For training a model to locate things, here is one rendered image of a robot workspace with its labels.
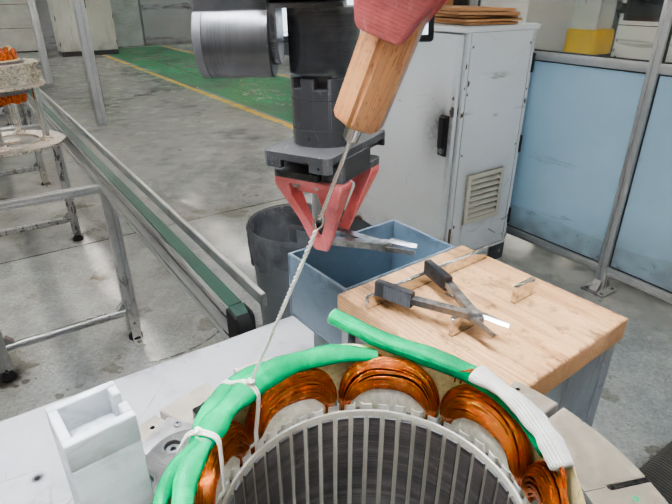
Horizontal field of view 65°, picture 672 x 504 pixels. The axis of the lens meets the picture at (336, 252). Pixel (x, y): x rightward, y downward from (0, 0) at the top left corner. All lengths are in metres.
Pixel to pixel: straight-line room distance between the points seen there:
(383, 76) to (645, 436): 2.02
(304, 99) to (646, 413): 1.95
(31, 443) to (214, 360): 0.28
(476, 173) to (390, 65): 2.49
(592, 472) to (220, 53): 0.37
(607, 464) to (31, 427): 0.75
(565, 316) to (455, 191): 2.07
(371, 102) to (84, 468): 0.18
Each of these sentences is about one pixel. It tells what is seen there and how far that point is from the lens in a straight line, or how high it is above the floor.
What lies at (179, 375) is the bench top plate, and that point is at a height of 0.78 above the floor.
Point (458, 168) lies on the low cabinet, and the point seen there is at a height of 0.59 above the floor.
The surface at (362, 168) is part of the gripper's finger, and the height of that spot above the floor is 1.20.
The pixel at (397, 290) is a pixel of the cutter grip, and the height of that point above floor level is 1.09.
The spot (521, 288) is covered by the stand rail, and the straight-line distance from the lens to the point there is 0.54.
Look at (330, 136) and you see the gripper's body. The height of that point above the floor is 1.23.
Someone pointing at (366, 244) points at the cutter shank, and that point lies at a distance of 0.47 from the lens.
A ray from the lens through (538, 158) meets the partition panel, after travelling 2.95.
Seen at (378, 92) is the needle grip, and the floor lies 1.31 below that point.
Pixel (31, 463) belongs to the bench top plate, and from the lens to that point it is 0.85.
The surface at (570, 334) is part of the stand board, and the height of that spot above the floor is 1.06.
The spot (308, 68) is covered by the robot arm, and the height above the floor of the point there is 1.29.
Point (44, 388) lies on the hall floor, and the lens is 2.32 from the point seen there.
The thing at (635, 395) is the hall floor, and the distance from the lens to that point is 2.30.
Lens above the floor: 1.34
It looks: 26 degrees down
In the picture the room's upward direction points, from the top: straight up
